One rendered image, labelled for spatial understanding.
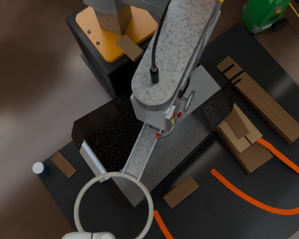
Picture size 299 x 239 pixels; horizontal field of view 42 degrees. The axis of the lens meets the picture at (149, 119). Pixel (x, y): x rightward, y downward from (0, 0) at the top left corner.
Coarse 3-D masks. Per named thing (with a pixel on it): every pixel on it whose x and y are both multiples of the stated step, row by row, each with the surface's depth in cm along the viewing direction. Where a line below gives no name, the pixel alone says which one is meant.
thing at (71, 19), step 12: (72, 24) 309; (84, 36) 306; (84, 48) 332; (144, 48) 301; (84, 60) 379; (96, 60) 301; (120, 60) 299; (96, 72) 372; (108, 72) 297; (120, 72) 308; (132, 72) 326; (108, 84) 344; (120, 84) 330
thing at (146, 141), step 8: (144, 128) 254; (144, 136) 255; (152, 136) 255; (136, 144) 251; (144, 144) 255; (152, 144) 254; (136, 152) 254; (144, 152) 254; (128, 160) 250; (136, 160) 254; (144, 160) 253; (128, 168) 254; (136, 168) 253; (144, 168) 249; (136, 176) 253
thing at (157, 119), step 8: (176, 96) 207; (136, 104) 212; (176, 104) 222; (136, 112) 230; (144, 112) 221; (152, 112) 212; (160, 112) 205; (168, 112) 205; (144, 120) 241; (152, 120) 231; (160, 120) 222; (160, 128) 240
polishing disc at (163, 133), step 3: (147, 123) 274; (174, 123) 273; (150, 126) 273; (153, 126) 273; (174, 126) 273; (156, 129) 272; (159, 129) 272; (171, 129) 272; (162, 132) 271; (165, 132) 271; (168, 132) 271; (162, 135) 271; (165, 135) 271
